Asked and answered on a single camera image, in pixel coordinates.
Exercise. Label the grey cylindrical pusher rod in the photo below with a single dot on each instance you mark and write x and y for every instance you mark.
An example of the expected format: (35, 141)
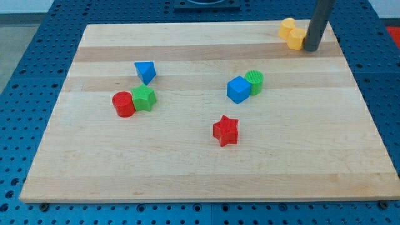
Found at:
(317, 25)

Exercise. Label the yellow heart block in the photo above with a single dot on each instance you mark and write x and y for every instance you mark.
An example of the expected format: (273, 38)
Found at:
(286, 26)

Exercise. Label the red star block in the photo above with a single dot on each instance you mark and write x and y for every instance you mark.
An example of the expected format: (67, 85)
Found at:
(226, 131)

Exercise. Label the green star block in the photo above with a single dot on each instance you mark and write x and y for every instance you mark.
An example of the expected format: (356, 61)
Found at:
(143, 98)

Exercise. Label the yellow hexagon block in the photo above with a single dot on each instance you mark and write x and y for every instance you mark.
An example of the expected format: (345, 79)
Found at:
(296, 38)

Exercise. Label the green cylinder block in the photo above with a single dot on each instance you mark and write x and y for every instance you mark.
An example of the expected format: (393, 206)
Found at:
(256, 79)

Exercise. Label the blue cube block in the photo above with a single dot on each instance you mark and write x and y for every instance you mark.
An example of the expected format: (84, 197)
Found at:
(238, 89)

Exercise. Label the blue triangle block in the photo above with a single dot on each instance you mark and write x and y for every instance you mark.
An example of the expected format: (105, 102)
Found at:
(145, 71)

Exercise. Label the wooden board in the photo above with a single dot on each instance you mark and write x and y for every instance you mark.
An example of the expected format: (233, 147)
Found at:
(308, 136)

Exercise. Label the red cylinder block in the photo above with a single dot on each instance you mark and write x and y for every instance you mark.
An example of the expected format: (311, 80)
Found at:
(123, 104)

